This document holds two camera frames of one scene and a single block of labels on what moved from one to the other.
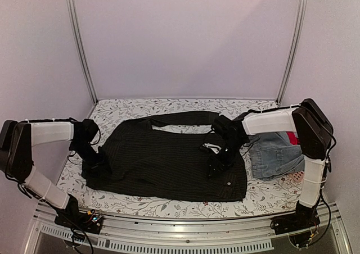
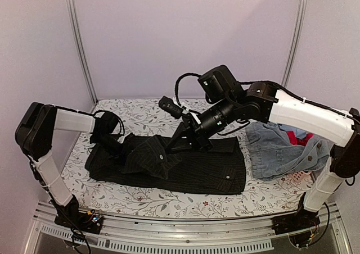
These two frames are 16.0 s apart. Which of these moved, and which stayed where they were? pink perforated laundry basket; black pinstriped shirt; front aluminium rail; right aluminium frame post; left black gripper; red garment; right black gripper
Moved: right black gripper; left black gripper; black pinstriped shirt
Stayed: red garment; pink perforated laundry basket; right aluminium frame post; front aluminium rail
